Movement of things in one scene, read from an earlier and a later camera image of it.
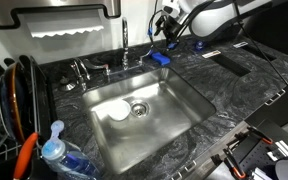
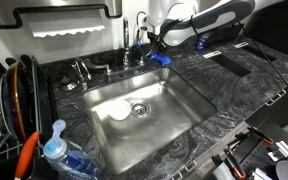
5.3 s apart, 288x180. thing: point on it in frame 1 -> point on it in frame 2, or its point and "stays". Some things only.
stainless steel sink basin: (164, 105) stays
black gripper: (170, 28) -> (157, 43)
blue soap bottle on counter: (199, 45) stays
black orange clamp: (232, 165) stays
